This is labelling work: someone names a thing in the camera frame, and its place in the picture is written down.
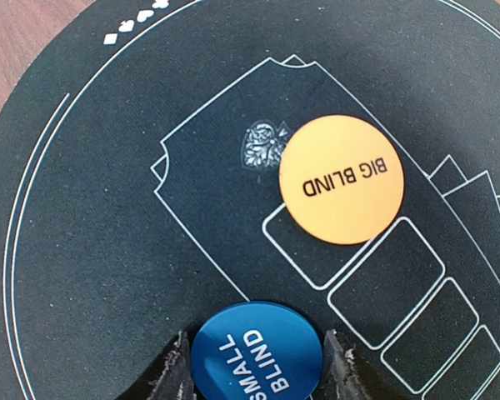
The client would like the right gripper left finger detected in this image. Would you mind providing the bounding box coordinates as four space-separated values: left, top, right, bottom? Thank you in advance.
122 331 196 400

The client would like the blue small blind button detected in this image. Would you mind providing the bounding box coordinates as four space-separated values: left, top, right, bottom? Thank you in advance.
190 302 323 400

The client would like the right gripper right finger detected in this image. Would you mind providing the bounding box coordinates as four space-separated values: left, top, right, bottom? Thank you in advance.
322 329 404 399

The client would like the round black poker mat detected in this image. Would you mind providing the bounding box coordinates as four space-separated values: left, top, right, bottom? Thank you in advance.
0 1 500 399

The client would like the orange big blind button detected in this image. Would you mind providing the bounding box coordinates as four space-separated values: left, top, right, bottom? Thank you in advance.
279 115 405 245

